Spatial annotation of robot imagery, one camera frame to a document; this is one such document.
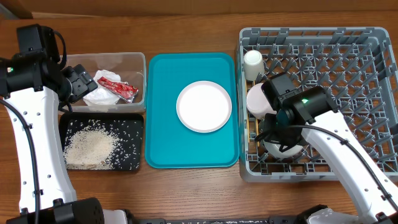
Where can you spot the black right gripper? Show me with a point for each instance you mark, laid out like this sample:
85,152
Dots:
269,124

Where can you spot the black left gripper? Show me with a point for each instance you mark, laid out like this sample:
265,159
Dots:
82,81

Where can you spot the grey bowl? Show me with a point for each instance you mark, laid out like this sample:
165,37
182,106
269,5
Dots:
280,144

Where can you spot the white tissue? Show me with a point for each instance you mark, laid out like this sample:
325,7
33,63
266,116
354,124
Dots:
102,96

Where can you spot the red snack wrapper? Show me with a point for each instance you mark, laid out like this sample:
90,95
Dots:
123,90

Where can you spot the pink shallow bowl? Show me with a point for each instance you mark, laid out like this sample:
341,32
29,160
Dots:
267,108

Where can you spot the white rice pile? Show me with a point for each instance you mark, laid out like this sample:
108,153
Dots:
90,147

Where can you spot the white cup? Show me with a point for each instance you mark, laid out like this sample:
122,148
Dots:
253,65

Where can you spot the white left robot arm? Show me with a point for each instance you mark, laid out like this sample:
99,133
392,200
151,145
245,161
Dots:
32,87

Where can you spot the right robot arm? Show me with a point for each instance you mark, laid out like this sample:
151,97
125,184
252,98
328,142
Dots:
311,117

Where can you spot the clear plastic waste bin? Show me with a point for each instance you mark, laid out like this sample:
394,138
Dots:
130,66

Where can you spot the grey dishwasher rack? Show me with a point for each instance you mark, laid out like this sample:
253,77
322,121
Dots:
356,65

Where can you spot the black plastic tray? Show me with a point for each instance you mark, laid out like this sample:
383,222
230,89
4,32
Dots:
133,124

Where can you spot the pink plate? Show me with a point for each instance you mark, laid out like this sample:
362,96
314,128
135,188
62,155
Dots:
204,106

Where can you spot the teal serving tray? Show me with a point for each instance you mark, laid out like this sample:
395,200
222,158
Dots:
169,143

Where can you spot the black mounting rail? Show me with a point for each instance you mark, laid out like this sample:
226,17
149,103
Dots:
288,219

